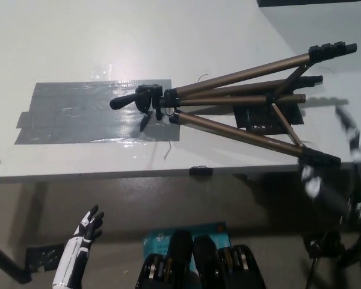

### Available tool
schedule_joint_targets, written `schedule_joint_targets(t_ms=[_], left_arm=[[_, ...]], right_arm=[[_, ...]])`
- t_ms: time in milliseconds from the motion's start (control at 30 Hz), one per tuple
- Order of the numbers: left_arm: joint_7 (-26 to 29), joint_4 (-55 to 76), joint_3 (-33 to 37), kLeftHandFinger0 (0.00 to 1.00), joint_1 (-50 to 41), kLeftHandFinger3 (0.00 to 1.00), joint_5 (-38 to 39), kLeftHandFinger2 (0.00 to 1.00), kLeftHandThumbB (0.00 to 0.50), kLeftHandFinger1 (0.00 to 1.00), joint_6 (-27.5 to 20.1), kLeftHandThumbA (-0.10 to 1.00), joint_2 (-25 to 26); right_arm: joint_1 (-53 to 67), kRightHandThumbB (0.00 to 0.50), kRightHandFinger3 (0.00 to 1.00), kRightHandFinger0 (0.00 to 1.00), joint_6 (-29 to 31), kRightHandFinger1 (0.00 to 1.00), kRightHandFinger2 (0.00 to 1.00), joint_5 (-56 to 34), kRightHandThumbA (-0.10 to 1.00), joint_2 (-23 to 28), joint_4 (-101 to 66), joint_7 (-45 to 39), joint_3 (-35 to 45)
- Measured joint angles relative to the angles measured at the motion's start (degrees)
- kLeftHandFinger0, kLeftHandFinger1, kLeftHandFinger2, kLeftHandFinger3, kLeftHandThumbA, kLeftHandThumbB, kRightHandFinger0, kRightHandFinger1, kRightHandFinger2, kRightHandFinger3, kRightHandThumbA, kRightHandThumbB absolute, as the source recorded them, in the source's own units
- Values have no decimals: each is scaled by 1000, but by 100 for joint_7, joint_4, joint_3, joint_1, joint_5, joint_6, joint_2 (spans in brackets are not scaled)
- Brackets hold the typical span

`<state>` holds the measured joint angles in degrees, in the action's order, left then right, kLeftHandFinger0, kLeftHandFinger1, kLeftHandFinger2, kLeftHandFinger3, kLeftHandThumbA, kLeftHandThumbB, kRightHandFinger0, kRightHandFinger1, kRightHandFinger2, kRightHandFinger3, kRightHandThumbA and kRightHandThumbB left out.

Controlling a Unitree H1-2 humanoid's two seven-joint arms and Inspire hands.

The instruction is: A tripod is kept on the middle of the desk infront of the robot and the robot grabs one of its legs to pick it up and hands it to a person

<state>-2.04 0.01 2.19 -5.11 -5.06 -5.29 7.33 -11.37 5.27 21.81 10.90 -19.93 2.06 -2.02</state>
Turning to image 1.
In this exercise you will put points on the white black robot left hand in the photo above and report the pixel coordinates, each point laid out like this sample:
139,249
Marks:
75,259

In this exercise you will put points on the bronze and black camera tripod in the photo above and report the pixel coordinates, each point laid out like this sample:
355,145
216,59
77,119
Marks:
146,96

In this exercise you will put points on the black floor tape patch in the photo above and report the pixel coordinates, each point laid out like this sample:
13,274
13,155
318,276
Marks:
322,244
42,256

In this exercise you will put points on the black table leg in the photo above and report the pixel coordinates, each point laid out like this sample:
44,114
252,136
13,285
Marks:
6,265
358,253

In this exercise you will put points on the teal printed box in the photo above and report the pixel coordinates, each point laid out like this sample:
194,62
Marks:
156,239

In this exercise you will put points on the small black tape piece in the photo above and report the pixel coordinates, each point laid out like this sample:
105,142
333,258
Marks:
201,170

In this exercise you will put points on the clear shiny tape piece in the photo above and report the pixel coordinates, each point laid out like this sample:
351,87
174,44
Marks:
102,70

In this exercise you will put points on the grey duct tape patch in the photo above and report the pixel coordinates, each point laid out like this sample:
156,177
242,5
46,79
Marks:
78,114

